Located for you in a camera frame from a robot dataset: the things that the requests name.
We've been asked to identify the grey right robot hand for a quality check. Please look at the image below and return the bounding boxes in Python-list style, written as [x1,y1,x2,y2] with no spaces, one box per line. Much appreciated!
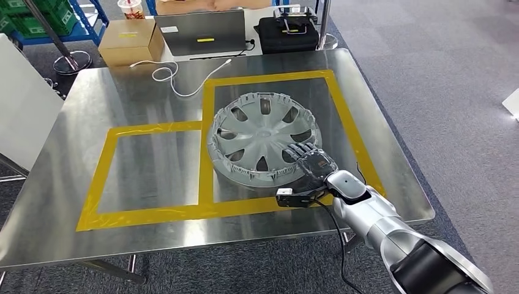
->
[282,141,340,192]

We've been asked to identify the grey plastic wheel hubcap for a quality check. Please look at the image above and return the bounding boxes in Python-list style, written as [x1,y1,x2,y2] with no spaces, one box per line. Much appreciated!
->
[206,92,324,189]

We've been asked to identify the stainless steel workbench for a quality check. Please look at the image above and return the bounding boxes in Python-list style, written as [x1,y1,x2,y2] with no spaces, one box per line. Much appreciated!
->
[0,48,436,285]

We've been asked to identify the blue steel shelf rack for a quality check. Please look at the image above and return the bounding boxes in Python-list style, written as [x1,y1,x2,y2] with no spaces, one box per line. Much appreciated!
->
[0,0,110,47]

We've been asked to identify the black carry bag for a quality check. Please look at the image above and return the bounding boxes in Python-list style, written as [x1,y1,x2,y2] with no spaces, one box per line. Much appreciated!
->
[254,6,321,55]

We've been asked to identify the chrome stanchion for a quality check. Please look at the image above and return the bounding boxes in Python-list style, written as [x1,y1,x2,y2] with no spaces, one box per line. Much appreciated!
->
[316,0,340,51]

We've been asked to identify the grey laptop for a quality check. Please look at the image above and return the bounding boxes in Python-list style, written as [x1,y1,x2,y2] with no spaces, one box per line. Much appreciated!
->
[154,9,249,58]

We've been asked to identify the white display plinth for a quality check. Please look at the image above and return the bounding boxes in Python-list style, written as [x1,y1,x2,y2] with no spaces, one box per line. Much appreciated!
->
[502,88,519,122]

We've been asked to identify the brown cardboard box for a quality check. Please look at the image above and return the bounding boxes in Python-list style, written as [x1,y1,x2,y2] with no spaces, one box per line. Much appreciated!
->
[98,18,165,68]

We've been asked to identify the paper drink cup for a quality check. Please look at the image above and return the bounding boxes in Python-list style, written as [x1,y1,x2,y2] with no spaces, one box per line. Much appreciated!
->
[118,0,146,20]

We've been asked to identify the black barrier stanchion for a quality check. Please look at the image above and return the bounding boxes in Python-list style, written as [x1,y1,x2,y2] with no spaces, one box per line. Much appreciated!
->
[22,0,93,76]

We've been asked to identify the white panel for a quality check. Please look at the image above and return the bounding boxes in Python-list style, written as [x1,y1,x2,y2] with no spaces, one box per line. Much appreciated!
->
[0,33,65,173]

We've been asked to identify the green plastic crate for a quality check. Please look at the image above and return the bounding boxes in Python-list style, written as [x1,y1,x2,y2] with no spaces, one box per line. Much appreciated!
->
[18,0,78,38]

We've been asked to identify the steel side table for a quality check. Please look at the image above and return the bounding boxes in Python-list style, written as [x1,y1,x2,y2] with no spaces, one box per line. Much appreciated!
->
[0,154,29,183]

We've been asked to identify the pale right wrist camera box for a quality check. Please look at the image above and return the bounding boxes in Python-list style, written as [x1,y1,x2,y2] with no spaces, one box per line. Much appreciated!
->
[275,187,325,208]

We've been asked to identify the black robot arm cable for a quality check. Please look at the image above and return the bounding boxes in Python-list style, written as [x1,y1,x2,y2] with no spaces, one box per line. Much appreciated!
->
[308,162,368,294]

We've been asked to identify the black charger cable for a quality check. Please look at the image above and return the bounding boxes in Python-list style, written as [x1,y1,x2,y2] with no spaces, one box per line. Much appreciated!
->
[188,38,256,61]

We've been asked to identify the white cable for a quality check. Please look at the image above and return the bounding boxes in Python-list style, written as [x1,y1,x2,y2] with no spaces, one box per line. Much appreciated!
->
[129,58,233,98]

